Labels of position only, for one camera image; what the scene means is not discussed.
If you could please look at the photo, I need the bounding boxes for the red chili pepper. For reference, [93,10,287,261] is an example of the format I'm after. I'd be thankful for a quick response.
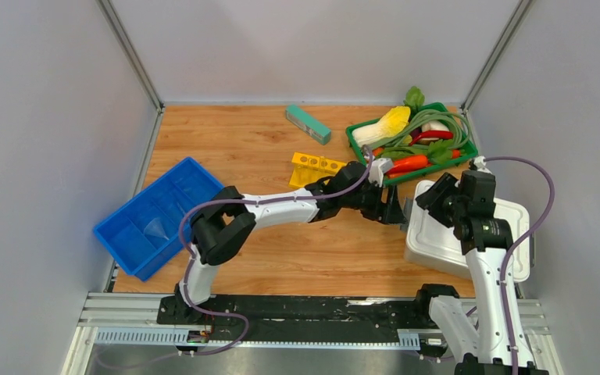
[409,130,454,145]

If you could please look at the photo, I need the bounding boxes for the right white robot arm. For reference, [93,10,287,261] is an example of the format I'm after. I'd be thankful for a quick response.
[414,170,543,374]

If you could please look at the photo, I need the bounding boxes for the white tray lid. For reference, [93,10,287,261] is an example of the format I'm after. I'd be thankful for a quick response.
[405,198,530,279]

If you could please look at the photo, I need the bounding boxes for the beige plastic tub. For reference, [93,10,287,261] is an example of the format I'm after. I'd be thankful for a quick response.
[400,198,414,233]

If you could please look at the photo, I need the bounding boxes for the green long beans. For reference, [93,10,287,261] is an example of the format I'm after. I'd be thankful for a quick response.
[366,109,471,149]

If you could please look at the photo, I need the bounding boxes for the clear glass funnel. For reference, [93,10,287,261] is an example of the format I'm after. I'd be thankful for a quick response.
[143,217,170,241]

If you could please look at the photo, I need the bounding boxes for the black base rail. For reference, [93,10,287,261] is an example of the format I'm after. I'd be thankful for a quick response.
[156,295,437,344]

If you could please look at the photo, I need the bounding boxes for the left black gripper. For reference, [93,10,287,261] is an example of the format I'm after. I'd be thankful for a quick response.
[340,178,408,224]

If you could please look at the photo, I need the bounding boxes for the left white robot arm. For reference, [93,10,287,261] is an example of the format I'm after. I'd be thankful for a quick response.
[177,159,408,324]

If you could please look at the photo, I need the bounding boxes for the orange carrot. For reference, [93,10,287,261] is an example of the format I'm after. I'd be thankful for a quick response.
[373,148,462,178]

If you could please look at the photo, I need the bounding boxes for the blue plastic bin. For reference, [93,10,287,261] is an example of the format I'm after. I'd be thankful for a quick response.
[93,157,223,282]

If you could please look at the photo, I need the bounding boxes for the napa cabbage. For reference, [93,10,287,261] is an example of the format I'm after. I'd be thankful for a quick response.
[352,105,411,149]

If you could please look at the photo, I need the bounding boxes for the green leafy vegetable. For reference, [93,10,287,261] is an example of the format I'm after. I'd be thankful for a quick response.
[403,86,425,113]

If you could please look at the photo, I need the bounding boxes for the teal rectangular box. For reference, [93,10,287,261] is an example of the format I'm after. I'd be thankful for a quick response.
[284,105,332,145]

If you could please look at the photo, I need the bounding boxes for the yellow test tube rack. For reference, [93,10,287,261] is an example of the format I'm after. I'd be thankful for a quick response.
[288,152,346,189]

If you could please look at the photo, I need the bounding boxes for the green vegetable tray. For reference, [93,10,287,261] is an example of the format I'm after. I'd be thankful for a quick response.
[345,102,480,188]

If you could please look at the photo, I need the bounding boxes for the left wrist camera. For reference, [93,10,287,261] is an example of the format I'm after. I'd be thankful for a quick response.
[362,145,394,188]

